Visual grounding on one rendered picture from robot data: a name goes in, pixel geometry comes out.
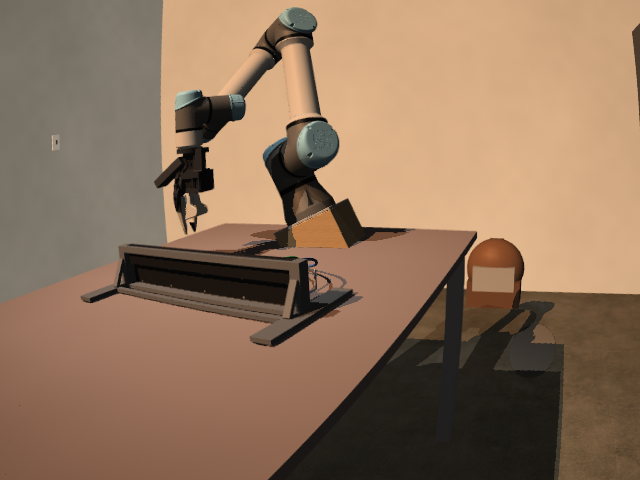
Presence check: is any dark grey port rack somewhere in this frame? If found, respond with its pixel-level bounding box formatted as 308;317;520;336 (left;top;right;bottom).
81;243;353;346

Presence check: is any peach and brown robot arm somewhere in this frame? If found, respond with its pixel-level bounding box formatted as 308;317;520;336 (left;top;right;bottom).
174;7;339;226

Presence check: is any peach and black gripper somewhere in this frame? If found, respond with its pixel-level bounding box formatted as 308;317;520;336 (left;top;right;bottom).
173;146;214;235

